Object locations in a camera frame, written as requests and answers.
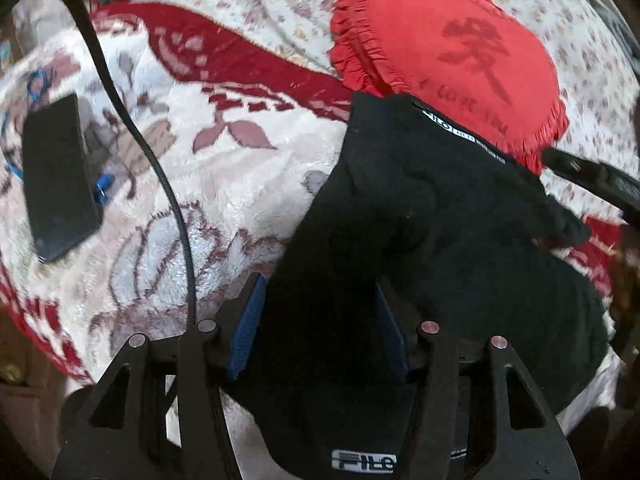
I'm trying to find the black pants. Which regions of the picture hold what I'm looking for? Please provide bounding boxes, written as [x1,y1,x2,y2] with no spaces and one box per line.
[247,91,610,479]

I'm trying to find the black smartphone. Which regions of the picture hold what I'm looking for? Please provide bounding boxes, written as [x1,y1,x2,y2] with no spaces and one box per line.
[22,94,102,263]

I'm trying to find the red heart ruffled pillow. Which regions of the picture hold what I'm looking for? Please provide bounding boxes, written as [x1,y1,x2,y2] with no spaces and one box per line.
[329,0,568,174]

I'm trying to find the red white floral blanket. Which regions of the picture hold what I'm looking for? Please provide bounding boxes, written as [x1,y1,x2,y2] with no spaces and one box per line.
[0,0,622,480]

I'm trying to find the small-flower bed sheet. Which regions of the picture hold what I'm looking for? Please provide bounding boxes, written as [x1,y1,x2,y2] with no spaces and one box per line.
[137,0,639,177]

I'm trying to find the black cable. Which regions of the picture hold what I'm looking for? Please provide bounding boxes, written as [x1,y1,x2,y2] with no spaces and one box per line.
[14,0,198,334]

